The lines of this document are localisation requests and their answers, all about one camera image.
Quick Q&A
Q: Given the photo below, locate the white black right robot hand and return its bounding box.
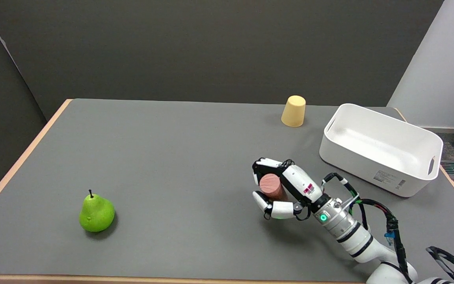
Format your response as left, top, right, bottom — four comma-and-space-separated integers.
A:
252, 158, 327, 220

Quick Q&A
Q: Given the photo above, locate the wooden cylinder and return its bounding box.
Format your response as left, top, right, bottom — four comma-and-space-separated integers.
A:
259, 174, 289, 202

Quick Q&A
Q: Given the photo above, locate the yellow upturned cup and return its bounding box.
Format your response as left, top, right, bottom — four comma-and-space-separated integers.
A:
281, 95, 306, 128

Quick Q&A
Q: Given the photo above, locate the white plastic bin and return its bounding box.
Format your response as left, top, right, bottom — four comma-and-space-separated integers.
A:
319, 103, 444, 198

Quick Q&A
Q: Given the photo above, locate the green pear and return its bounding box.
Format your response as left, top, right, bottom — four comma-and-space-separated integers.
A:
79, 190, 115, 233

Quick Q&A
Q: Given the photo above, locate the black looped cable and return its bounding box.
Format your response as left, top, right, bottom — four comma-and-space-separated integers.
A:
426, 246, 454, 284

